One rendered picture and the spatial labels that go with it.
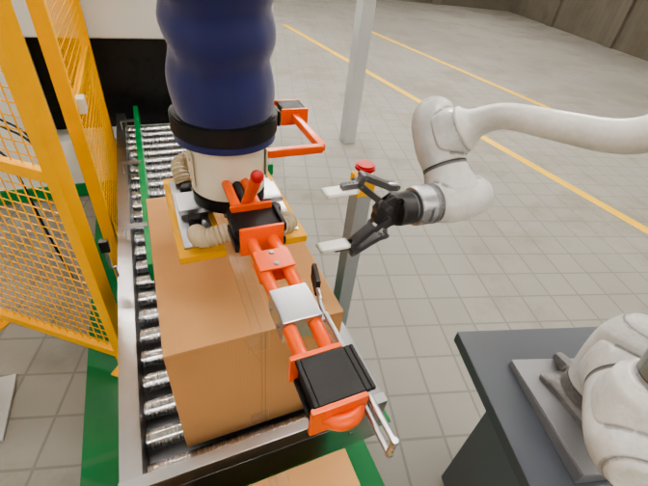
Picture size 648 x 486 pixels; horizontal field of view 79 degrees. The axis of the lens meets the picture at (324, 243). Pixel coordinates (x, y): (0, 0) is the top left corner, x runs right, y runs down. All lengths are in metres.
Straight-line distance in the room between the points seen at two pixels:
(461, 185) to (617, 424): 0.52
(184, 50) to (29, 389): 1.71
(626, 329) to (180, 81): 1.04
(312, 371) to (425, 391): 1.53
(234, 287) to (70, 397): 1.24
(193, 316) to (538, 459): 0.84
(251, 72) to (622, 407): 0.90
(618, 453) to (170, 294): 0.93
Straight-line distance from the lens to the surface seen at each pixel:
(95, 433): 1.95
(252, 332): 0.88
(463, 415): 2.02
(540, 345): 1.35
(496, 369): 1.22
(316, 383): 0.50
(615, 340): 1.07
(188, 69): 0.80
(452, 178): 0.91
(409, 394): 1.99
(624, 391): 0.91
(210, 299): 0.95
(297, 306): 0.59
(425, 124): 0.95
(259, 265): 0.65
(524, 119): 0.91
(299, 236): 0.92
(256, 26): 0.79
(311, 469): 1.18
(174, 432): 1.24
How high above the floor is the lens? 1.64
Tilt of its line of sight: 38 degrees down
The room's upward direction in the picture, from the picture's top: 7 degrees clockwise
